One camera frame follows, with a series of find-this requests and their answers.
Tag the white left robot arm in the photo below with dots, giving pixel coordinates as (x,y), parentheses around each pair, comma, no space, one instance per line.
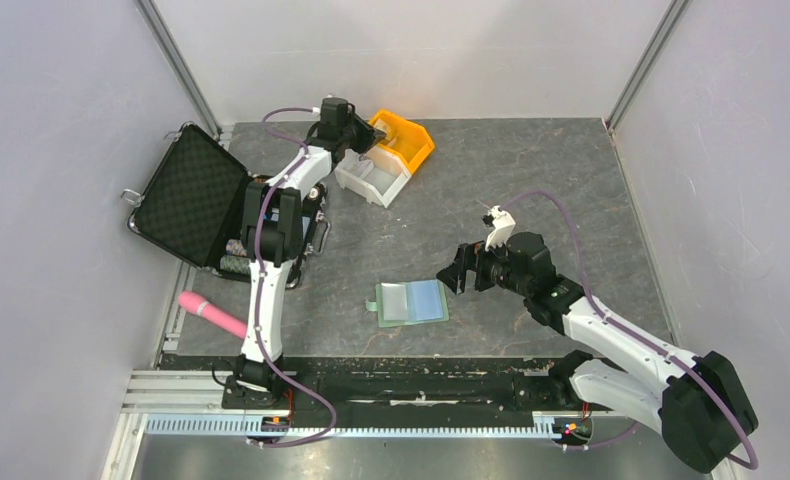
(273,233)

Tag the pink handled tool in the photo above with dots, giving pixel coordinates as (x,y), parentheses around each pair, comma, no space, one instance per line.
(198,305)

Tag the green card holder wallet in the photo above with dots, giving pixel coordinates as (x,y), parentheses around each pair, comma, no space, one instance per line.
(409,303)

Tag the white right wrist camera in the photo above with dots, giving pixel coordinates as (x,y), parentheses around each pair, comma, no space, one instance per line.
(501,225)

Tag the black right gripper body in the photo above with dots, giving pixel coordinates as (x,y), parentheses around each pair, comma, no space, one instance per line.
(492,266)

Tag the orange plastic bin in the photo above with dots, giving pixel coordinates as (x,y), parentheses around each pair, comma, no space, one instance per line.
(408,140)

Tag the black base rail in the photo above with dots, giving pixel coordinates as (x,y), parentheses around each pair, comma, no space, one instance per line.
(402,392)

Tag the purple chip stack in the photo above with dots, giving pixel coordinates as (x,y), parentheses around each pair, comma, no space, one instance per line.
(235,247)

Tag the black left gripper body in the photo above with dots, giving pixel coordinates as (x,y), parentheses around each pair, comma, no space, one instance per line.
(356,135)

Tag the white plastic bin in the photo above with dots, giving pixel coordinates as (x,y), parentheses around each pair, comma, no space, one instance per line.
(378,176)

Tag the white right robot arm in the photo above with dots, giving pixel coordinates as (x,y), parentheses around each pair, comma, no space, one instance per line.
(697,404)

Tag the green brown chip stack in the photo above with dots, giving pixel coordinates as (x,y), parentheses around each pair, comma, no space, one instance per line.
(235,264)

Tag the black poker chip case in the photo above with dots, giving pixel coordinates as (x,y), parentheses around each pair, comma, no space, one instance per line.
(193,204)

